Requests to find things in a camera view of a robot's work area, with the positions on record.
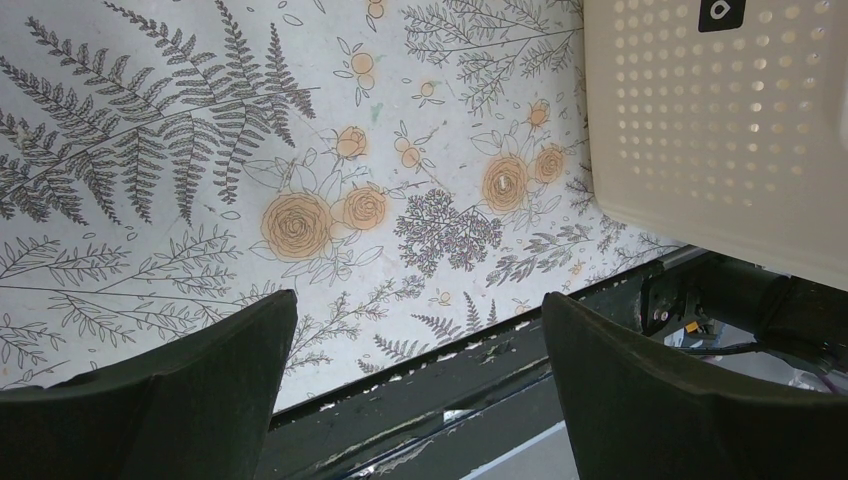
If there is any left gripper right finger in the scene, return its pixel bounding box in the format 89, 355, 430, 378
541, 292, 847, 479

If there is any cream large container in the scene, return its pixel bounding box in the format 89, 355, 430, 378
584, 0, 847, 289

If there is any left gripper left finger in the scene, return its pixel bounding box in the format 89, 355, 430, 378
1, 290, 298, 479

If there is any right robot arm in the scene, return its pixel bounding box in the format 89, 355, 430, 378
639, 253, 847, 374

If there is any floral patterned table mat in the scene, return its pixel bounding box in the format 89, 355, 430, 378
1, 1, 676, 409

